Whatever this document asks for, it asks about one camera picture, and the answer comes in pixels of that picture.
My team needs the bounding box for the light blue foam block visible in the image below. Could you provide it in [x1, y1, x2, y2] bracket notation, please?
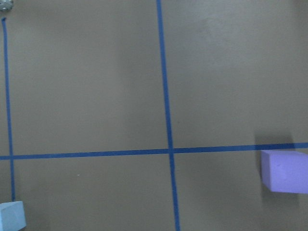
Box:
[0, 201, 26, 231]

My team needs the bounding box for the purple foam block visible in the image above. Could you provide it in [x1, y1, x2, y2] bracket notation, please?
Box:
[261, 150, 308, 194]

